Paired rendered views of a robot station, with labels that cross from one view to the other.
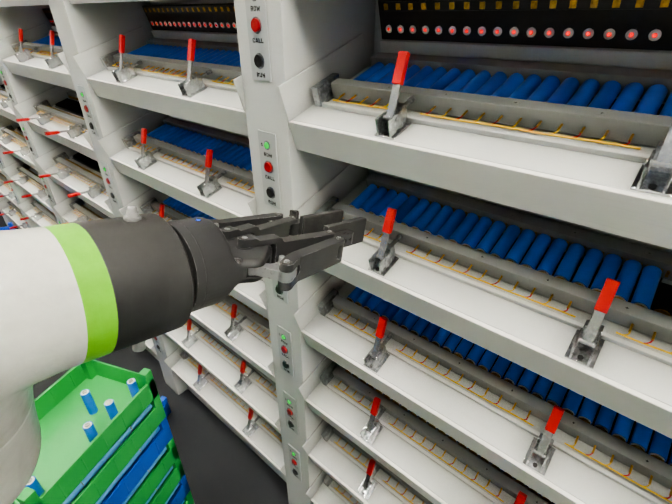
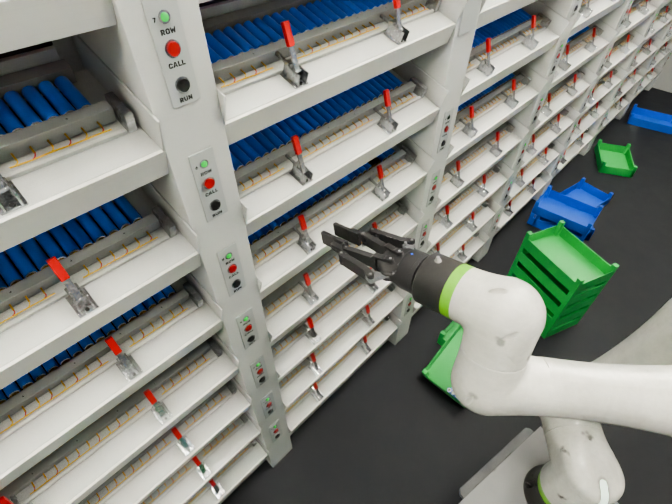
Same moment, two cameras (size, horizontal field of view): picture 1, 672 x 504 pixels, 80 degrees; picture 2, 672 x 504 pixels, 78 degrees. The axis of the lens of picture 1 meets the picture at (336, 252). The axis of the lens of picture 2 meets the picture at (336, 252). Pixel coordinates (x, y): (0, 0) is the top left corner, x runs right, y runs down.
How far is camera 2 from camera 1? 0.81 m
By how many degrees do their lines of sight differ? 66
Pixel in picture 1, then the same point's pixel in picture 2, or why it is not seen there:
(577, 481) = not seen: hidden behind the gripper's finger
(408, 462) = (334, 321)
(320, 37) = not seen: hidden behind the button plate
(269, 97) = (226, 222)
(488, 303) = (349, 212)
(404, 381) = (327, 286)
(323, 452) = (286, 396)
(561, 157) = (362, 138)
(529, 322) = (363, 203)
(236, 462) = not seen: outside the picture
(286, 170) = (247, 256)
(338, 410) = (293, 355)
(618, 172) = (378, 131)
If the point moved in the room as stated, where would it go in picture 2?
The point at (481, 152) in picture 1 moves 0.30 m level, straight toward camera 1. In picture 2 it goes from (345, 156) to (489, 191)
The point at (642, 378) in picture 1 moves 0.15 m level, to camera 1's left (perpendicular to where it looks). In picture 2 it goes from (394, 186) to (397, 223)
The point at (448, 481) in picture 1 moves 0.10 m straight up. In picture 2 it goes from (347, 304) to (348, 284)
